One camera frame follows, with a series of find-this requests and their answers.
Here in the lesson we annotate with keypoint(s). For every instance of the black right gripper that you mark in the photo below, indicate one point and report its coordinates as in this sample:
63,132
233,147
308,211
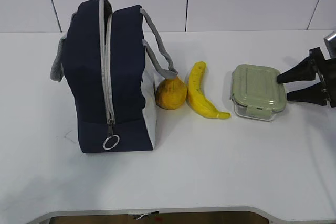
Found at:
320,93

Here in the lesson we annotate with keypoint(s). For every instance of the green lid glass container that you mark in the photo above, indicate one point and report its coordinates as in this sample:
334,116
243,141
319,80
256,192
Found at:
255,92

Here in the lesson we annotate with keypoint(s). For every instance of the yellow banana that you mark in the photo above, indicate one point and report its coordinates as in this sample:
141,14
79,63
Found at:
196,98

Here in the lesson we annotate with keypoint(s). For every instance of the yellow round fruit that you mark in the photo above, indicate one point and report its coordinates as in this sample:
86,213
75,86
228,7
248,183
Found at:
171,94

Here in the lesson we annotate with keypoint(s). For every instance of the navy blue lunch bag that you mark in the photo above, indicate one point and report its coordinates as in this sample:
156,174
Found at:
109,59

